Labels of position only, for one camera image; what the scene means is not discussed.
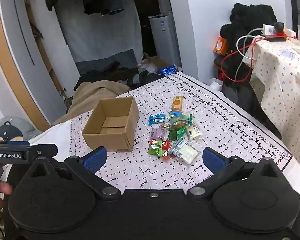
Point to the white plastic container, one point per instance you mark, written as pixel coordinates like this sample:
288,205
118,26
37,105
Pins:
216,84

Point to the wooden shelf rail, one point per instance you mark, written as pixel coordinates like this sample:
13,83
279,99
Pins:
43,52

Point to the blue plastic packet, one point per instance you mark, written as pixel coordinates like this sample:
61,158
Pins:
167,70

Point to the dark clothes pile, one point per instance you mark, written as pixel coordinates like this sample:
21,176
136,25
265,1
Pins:
109,73

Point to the person's left hand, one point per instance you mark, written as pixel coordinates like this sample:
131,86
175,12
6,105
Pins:
3,188

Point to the orange red candy packet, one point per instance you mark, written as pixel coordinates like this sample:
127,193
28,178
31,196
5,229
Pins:
166,158

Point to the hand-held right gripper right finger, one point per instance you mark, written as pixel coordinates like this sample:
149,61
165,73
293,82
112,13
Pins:
213,161

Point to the grey hanging sheet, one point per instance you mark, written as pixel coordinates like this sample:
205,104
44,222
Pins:
97,35

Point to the white patterned cloth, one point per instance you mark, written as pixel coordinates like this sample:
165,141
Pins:
227,120

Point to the white power strip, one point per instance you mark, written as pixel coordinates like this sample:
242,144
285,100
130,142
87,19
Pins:
268,29

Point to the small white snack packet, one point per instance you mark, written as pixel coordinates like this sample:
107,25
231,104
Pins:
195,133

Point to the purple snack packet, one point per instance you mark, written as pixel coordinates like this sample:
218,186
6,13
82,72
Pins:
157,133

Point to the orange box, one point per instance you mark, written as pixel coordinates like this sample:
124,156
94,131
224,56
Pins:
220,46

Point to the white air purifier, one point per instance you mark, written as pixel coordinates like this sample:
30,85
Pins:
165,37

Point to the beige blanket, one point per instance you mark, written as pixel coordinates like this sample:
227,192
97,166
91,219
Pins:
89,97

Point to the floral tablecloth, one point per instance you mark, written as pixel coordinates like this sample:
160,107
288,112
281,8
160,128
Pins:
285,80

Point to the teal snack packet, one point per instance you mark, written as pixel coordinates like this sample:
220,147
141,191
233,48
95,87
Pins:
175,115

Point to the blue candy packet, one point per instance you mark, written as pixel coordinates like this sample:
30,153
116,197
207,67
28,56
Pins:
156,119

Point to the black round plug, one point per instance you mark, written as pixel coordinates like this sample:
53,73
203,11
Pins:
279,27

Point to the black fluffy garment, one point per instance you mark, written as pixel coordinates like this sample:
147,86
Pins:
247,17

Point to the dark green snack packet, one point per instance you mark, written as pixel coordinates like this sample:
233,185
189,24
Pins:
176,133

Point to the black cat plush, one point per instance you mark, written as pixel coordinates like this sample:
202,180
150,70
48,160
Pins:
4,131

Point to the orange cracker packet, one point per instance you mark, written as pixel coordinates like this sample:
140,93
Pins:
177,104

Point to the large white snack packet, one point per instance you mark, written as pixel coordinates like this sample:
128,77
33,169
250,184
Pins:
187,153

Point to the clear round biscuit packet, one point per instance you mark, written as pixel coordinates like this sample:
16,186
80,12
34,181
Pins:
180,124

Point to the curved wooden frame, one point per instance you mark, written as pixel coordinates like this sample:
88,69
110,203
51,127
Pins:
33,110

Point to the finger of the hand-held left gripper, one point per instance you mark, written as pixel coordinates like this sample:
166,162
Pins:
43,151

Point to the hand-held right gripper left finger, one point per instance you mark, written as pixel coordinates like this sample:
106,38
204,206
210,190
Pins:
94,160

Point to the open cardboard carton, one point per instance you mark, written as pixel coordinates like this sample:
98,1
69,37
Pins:
157,61

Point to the brown cardboard box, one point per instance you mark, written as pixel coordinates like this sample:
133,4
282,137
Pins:
109,140

